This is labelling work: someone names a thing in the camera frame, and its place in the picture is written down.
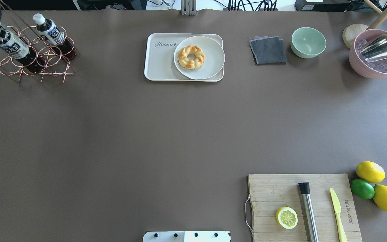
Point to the aluminium frame post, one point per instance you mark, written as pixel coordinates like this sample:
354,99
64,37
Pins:
188,7

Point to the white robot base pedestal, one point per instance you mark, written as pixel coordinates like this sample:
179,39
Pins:
188,236

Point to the grey folded cloth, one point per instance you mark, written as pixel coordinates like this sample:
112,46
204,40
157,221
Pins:
267,50

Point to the yellow lemon upper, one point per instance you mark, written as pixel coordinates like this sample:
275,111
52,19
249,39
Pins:
370,172

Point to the white round plate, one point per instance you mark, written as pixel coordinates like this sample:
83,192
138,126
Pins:
214,58

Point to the green lime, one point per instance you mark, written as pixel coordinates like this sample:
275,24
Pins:
362,189

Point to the half lemon slice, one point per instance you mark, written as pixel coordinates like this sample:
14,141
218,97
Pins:
286,217

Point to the pink bowl with ice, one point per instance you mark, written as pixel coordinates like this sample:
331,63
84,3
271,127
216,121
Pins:
374,70

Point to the metal ice scoop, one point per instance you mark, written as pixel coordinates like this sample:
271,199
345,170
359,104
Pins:
376,50

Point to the cream serving tray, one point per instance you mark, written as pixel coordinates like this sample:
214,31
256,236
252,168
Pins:
159,62

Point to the tea bottle lower middle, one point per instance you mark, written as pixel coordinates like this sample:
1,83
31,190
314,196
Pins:
54,37

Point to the wooden cutting board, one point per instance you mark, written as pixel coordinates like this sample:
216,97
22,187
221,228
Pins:
269,192

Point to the yellow plastic knife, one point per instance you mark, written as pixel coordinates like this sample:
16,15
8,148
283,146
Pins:
337,210

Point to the green bowl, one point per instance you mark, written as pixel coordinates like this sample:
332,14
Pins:
307,42

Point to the tea bottle rack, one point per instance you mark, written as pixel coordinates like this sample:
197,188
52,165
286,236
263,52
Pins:
21,52

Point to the copper wire bottle rack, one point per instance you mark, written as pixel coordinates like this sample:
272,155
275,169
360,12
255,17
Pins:
48,61

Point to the braided ring bread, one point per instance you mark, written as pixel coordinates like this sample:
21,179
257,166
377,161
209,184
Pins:
191,57

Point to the steel muddler cylinder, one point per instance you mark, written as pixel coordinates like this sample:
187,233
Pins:
312,231

